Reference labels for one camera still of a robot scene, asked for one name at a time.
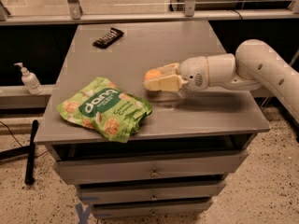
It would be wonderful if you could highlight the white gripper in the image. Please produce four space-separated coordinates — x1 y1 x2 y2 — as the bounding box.
144 56 208 91

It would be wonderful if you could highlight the orange fruit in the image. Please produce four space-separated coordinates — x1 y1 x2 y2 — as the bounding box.
144 69 162 80

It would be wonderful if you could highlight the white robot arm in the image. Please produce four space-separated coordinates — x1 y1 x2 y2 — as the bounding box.
144 39 299 121

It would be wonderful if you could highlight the green rice chip bag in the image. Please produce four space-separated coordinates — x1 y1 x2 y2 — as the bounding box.
57 77 152 143

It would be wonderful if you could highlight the black chocolate bar wrapper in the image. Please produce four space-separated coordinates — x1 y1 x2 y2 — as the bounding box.
93 27 124 49

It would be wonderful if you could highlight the grey drawer cabinet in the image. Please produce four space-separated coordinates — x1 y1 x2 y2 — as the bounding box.
36 21 268 218

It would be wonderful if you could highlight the top grey drawer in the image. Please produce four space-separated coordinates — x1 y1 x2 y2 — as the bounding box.
53 149 249 185

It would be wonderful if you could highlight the grey drawer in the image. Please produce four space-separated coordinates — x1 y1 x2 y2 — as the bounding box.
77 180 226 204
92 198 212 218
53 149 249 185

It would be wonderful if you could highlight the middle grey drawer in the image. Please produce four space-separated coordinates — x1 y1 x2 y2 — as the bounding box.
77 180 226 204

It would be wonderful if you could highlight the white pump sanitizer bottle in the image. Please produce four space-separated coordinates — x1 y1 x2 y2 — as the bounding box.
15 63 43 95

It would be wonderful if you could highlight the bottom grey drawer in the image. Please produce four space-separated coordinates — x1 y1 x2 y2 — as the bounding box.
92 198 212 218

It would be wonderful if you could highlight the black stand leg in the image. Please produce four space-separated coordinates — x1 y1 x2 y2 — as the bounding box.
0 119 38 185

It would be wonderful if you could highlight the grey metal railing frame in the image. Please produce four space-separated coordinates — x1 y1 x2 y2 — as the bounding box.
0 0 299 25

